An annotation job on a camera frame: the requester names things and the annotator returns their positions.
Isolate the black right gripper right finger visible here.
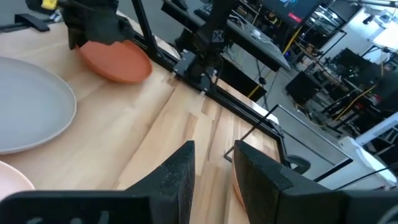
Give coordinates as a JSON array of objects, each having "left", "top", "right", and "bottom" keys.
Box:
[{"left": 233, "top": 139, "right": 398, "bottom": 224}]

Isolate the black frame brace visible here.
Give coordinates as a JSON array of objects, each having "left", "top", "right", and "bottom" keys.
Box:
[{"left": 131, "top": 0, "right": 160, "bottom": 60}]

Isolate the orange plate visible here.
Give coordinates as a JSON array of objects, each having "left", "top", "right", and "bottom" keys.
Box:
[
  {"left": 231, "top": 164, "right": 247, "bottom": 210},
  {"left": 77, "top": 39, "right": 154, "bottom": 85}
]

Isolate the white equipment housing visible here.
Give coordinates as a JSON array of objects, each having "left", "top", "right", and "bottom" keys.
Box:
[{"left": 338, "top": 111, "right": 398, "bottom": 188}]

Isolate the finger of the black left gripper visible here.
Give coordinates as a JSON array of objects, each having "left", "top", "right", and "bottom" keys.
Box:
[
  {"left": 81, "top": 15, "right": 136, "bottom": 45},
  {"left": 67, "top": 26, "right": 85, "bottom": 51}
]

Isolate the black wire shelf leg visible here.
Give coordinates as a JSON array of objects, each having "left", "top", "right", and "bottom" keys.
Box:
[{"left": 223, "top": 104, "right": 280, "bottom": 164}]

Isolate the black flat bracket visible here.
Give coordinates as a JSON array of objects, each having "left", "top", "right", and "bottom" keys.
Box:
[{"left": 0, "top": 13, "right": 51, "bottom": 34}]

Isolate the yellow tag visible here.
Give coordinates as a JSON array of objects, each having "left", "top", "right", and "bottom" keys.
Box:
[{"left": 40, "top": 0, "right": 59, "bottom": 11}]

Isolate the pink plate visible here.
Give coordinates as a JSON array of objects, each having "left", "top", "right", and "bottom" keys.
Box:
[{"left": 0, "top": 160, "right": 36, "bottom": 200}]

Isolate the dark monitor screen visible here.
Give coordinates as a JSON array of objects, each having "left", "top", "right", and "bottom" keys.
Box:
[{"left": 260, "top": 0, "right": 325, "bottom": 29}]

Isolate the grey plate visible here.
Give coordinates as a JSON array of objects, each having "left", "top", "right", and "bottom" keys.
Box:
[{"left": 0, "top": 56, "right": 78, "bottom": 156}]

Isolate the black table edge rail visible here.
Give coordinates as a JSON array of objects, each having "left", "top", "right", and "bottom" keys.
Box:
[{"left": 132, "top": 30, "right": 287, "bottom": 164}]

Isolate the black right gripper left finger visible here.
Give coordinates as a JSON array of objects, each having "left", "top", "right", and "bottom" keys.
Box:
[{"left": 0, "top": 140, "right": 196, "bottom": 224}]

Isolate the black equipment box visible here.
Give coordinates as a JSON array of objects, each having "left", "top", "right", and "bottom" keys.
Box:
[{"left": 285, "top": 71, "right": 323, "bottom": 106}]

